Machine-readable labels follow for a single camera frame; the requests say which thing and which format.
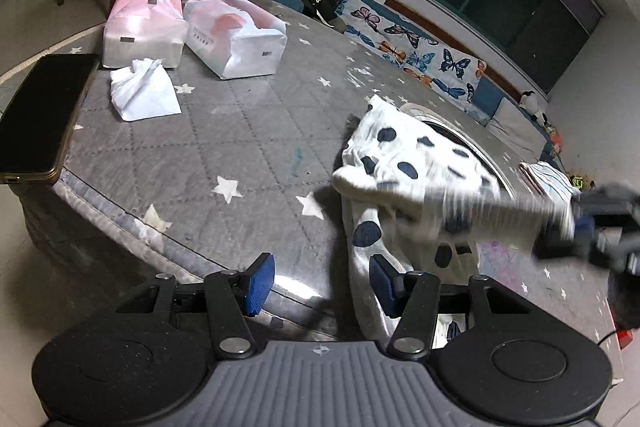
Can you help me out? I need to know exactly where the sealed pink tissue pack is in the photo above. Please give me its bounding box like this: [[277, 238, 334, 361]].
[[102, 0, 187, 70]]

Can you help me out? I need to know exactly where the folded striped cloth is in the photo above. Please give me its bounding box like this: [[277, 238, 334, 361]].
[[517, 161, 582, 204]]

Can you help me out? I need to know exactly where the opened pink tissue pack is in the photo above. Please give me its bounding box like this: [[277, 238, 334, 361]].
[[183, 0, 289, 80]]

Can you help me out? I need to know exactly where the black and white plush toy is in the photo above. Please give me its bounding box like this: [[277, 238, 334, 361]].
[[520, 90, 549, 118]]

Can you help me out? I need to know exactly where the crumpled white tissue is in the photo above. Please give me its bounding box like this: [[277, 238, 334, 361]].
[[109, 58, 182, 123]]

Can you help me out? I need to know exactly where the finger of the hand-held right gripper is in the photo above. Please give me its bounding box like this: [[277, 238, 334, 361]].
[[532, 206, 603, 262]]

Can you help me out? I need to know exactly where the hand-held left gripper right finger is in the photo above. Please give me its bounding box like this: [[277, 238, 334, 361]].
[[369, 254, 532, 361]]

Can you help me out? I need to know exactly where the white polka dot garment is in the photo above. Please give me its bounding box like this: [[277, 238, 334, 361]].
[[332, 94, 577, 344]]

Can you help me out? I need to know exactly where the blue sofa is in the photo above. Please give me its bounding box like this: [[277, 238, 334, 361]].
[[260, 0, 568, 164]]

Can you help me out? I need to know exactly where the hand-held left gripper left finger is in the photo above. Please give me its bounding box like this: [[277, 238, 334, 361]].
[[115, 253, 277, 361]]

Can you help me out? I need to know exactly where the grey cushion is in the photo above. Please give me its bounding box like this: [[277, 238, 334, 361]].
[[492, 97, 544, 154]]

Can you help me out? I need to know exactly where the round black cooktop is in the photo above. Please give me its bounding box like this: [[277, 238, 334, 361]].
[[422, 118, 502, 188]]

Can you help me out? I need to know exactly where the black smartphone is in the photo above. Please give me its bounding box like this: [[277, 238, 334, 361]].
[[0, 53, 101, 186]]

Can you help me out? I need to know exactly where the grey starred table cover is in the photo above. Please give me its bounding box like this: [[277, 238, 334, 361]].
[[14, 0, 627, 360]]

